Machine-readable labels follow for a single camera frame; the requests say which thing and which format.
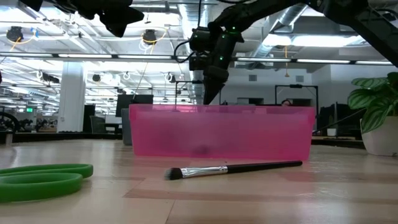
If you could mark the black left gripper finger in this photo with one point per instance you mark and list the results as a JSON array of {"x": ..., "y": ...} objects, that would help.
[{"x": 119, "y": 21}]

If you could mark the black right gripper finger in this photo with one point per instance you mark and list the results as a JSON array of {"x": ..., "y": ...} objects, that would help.
[{"x": 211, "y": 91}]

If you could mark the black ceiling device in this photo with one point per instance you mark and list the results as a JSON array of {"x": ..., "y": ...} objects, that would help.
[
  {"x": 150, "y": 36},
  {"x": 14, "y": 33}
]

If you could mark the pink translucent plastic bin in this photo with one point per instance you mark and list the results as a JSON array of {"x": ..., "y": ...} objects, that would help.
[{"x": 222, "y": 133}]

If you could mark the long ceiling light strip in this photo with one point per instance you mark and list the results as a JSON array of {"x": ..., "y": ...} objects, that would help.
[{"x": 87, "y": 56}]

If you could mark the person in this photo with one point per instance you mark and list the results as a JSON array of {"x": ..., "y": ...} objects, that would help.
[{"x": 286, "y": 102}]

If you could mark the black background monitor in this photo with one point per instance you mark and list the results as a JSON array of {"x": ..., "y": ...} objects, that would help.
[{"x": 124, "y": 105}]

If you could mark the black brush with silver ferrule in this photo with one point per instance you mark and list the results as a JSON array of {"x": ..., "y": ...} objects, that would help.
[{"x": 248, "y": 168}]

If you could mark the grey translucent plastic bin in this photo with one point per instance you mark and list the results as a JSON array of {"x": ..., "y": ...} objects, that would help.
[{"x": 126, "y": 130}]

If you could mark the white building column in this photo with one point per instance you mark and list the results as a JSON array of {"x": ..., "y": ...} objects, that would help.
[{"x": 71, "y": 102}]

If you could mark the green exit sign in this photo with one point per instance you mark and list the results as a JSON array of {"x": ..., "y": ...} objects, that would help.
[{"x": 29, "y": 109}]

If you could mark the potted plant with striped leaves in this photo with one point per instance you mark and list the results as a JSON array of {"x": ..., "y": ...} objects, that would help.
[{"x": 381, "y": 137}]

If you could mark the black background rig frame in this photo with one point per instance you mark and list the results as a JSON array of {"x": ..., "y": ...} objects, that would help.
[{"x": 295, "y": 86}]

